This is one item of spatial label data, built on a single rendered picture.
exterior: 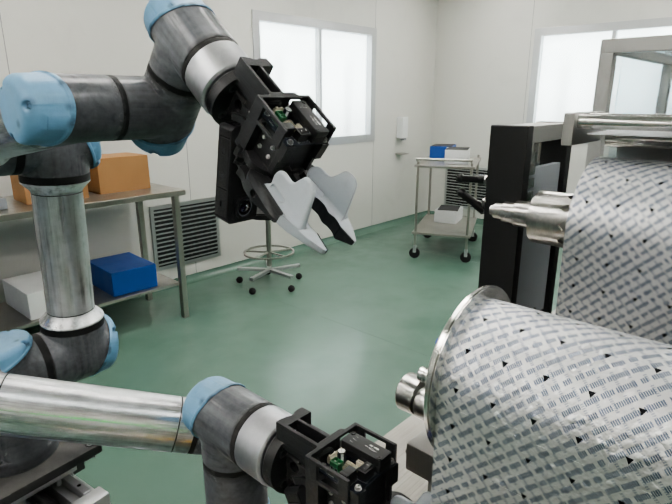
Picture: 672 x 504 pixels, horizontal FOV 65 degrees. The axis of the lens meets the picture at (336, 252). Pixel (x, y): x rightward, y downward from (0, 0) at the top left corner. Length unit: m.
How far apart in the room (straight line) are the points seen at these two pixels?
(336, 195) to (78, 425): 0.44
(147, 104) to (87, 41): 3.43
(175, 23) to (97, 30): 3.49
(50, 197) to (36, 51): 2.95
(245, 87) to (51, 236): 0.60
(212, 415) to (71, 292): 0.55
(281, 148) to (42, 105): 0.25
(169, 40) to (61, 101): 0.13
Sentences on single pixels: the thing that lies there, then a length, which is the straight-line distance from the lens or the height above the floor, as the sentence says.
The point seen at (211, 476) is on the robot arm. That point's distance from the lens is 0.68.
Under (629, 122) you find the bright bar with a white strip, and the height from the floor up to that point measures 1.45.
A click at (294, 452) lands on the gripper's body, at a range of 0.56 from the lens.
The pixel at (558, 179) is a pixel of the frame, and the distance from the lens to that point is 0.85.
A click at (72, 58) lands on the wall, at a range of 4.05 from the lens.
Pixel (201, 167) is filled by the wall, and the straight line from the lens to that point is 4.50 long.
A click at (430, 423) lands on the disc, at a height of 1.23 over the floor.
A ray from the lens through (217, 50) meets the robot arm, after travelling 0.61.
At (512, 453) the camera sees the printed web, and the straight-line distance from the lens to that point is 0.41.
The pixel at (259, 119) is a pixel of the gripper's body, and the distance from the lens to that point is 0.54.
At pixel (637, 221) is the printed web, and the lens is 0.58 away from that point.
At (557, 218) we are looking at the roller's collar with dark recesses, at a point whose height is 1.34.
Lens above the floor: 1.47
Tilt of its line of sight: 16 degrees down
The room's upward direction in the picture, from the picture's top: straight up
